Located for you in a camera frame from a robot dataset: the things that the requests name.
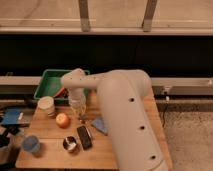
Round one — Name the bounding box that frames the metal cup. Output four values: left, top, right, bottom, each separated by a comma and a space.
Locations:
63, 136, 77, 153

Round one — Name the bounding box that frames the left metal frame post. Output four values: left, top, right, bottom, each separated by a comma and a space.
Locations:
78, 0, 91, 32

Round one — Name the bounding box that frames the metal frame post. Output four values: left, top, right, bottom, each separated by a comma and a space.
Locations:
142, 0, 157, 32
78, 0, 91, 32

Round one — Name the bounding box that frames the right metal frame post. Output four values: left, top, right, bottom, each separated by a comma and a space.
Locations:
142, 0, 157, 32

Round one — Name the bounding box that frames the blue plastic cup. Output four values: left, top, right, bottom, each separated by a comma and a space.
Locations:
21, 135, 40, 153

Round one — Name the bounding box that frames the black remote control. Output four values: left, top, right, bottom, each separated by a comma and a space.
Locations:
77, 126, 92, 150

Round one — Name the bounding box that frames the stack of white cups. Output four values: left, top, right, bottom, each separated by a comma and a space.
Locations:
37, 96, 56, 117

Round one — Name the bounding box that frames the blue sponge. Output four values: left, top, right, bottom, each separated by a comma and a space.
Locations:
91, 117, 108, 135

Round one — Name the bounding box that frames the orange carrot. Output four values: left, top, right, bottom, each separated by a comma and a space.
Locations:
54, 87, 65, 97

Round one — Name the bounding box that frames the orange fruit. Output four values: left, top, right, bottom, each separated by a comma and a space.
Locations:
56, 113, 70, 129

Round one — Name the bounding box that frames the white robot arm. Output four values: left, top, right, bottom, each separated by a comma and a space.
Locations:
61, 68, 169, 171

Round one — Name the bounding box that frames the blue box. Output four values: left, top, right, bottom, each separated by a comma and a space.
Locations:
0, 108, 23, 125

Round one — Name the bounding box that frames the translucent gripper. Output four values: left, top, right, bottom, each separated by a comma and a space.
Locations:
68, 91, 86, 117

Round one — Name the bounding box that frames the green plastic tray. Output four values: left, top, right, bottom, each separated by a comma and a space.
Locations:
33, 69, 91, 105

